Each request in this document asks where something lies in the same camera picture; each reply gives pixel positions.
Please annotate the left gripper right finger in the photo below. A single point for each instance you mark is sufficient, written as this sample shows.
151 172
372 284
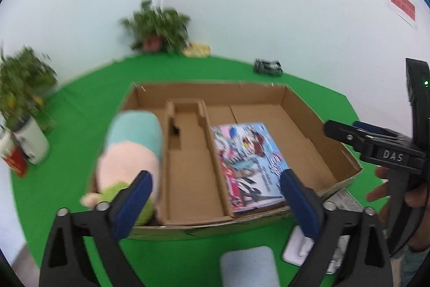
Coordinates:
366 261

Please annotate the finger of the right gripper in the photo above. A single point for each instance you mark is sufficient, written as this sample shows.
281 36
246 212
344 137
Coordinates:
369 128
349 135

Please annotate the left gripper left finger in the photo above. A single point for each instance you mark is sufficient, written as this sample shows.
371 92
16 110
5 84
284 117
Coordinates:
66 261

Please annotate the colourful children's book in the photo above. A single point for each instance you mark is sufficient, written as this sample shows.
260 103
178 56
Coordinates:
251 164

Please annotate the pastel plush toy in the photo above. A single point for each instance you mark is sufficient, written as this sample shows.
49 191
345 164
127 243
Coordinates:
134 143

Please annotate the white green medicine box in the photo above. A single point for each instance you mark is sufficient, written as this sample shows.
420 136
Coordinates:
344 200

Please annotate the white folding phone stand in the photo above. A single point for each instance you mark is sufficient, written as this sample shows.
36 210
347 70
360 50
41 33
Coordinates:
299 246

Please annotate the red paper cup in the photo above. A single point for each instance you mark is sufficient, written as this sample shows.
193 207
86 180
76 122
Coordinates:
12 155

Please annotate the potted plant white pot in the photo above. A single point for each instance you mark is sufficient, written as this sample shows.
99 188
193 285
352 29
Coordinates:
27 81

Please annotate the brown cardboard box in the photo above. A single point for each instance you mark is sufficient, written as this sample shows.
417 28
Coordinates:
322 164

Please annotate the cardboard divider insert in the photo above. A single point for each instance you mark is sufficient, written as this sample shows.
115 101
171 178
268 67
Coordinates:
193 190

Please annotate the green table cloth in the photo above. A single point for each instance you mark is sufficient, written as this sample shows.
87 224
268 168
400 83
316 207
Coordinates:
81 111

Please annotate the yellow cloth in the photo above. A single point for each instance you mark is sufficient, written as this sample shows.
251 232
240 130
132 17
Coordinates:
196 50

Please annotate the potted plant red pot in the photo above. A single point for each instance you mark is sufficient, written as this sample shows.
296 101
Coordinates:
156 29

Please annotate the red wall notice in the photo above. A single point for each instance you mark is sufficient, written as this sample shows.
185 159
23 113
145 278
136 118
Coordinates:
406 9

